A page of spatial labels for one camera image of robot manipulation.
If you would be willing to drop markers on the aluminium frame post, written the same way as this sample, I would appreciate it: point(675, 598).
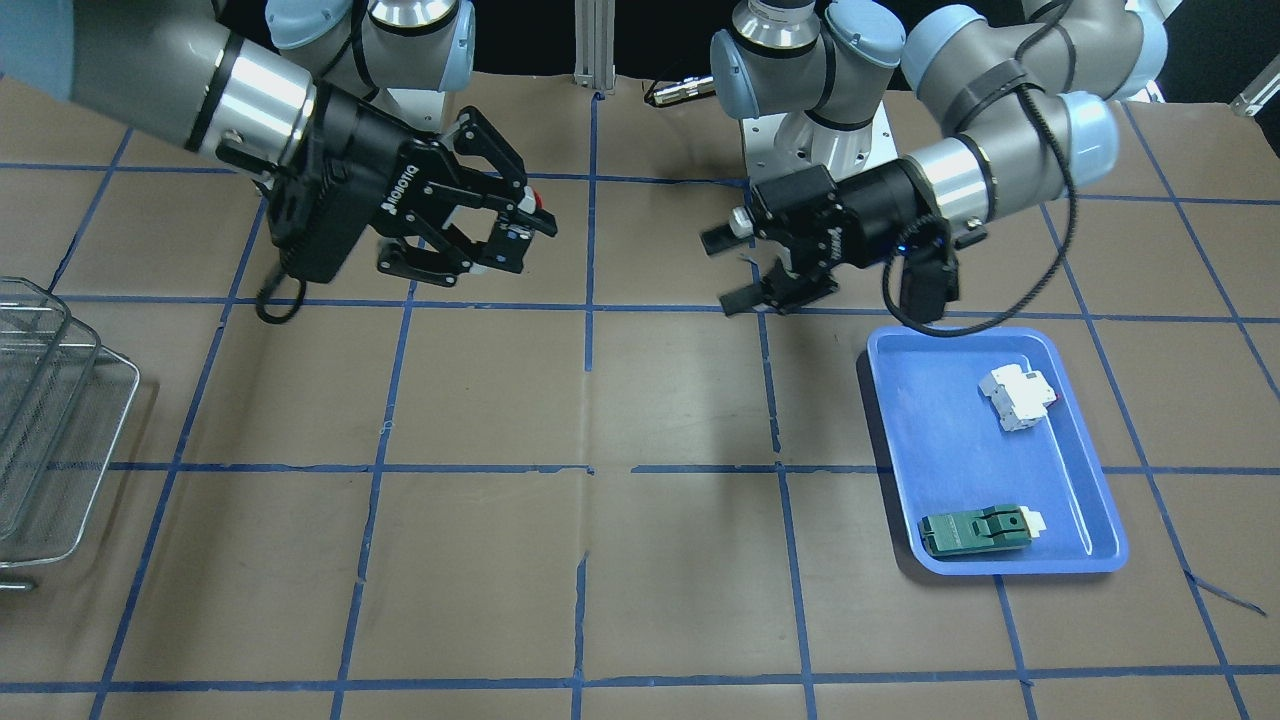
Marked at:
point(593, 32)

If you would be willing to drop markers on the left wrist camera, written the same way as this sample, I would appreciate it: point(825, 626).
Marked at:
point(929, 281)

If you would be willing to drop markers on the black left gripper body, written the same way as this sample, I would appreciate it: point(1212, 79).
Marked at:
point(882, 203)

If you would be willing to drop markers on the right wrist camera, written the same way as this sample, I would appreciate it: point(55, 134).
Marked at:
point(297, 203)

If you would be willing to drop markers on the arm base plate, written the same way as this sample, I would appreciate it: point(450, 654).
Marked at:
point(422, 109)
point(780, 144)

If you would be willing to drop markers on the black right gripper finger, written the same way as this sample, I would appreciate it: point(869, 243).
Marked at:
point(451, 253)
point(474, 136)

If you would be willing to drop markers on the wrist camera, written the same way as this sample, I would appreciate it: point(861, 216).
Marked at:
point(929, 281)
point(297, 203)

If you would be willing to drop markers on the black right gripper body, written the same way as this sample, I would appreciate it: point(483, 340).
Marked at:
point(372, 150)

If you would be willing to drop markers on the silver wire mesh shelf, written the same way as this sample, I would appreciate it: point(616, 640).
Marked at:
point(65, 396)

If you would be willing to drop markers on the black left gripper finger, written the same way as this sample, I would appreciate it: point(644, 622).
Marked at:
point(739, 229)
point(785, 291)

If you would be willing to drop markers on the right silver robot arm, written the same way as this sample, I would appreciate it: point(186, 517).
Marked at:
point(299, 117)

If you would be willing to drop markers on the red emergency push button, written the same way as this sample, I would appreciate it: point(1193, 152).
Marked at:
point(513, 230)

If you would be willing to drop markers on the white circuit breaker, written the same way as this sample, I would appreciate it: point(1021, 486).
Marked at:
point(1020, 397)

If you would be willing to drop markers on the green terminal block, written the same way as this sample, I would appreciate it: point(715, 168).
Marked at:
point(1002, 527)

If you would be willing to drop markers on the blue plastic tray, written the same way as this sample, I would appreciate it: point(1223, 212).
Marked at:
point(949, 453)

